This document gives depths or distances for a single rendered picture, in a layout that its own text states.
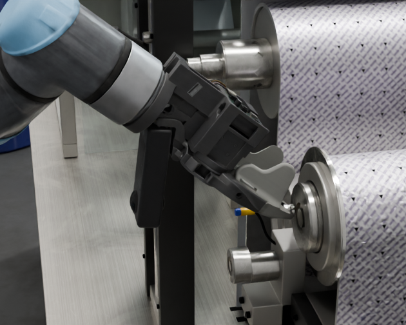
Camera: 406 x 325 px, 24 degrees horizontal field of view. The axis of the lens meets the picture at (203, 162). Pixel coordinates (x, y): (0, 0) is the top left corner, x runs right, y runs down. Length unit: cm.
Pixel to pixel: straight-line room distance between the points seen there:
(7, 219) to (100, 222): 197
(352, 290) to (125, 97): 31
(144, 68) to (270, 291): 33
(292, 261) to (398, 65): 29
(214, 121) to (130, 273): 69
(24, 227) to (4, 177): 46
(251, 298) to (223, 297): 43
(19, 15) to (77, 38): 6
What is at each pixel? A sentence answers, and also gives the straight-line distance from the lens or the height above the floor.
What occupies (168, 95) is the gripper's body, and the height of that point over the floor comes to 140.
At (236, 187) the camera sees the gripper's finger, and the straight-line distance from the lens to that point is 93.
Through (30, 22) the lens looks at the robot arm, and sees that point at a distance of 85.
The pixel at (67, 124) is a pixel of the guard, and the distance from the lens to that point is 195.
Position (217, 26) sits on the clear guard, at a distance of 193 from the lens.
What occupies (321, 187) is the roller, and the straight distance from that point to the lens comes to 96.
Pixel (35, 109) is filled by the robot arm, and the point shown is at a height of 138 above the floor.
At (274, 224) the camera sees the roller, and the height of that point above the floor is 115.
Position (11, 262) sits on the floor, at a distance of 339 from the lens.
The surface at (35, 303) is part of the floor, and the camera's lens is 315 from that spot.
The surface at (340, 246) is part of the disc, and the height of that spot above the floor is 125.
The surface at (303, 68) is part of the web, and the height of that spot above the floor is 135.
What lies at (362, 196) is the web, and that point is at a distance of 95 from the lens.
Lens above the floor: 172
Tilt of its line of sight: 25 degrees down
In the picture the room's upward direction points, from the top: straight up
